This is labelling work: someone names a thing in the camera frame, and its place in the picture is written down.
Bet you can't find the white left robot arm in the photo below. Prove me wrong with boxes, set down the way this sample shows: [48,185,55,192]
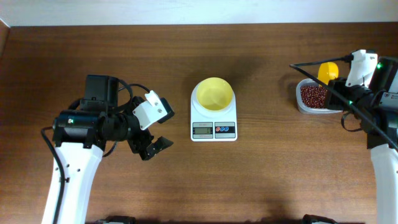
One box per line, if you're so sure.
[41,75,174,223]

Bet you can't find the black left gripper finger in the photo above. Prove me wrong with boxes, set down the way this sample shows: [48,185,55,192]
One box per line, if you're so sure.
[158,98,175,124]
[141,137,174,161]

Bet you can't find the yellow plastic bowl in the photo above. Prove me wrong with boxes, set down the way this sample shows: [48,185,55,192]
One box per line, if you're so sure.
[196,77,233,111]

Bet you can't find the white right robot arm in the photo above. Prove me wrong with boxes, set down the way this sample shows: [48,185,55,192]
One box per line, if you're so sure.
[325,57,397,224]

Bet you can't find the white digital kitchen scale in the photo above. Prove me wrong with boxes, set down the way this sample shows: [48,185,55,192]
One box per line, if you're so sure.
[190,84,238,142]

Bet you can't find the clear plastic container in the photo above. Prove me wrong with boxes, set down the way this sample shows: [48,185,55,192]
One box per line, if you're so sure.
[296,78,341,114]

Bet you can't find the yellow plastic scoop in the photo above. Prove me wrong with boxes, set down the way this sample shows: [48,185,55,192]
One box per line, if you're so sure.
[318,62,339,85]

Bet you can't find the red beans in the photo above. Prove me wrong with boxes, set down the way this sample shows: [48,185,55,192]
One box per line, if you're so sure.
[300,85,327,109]

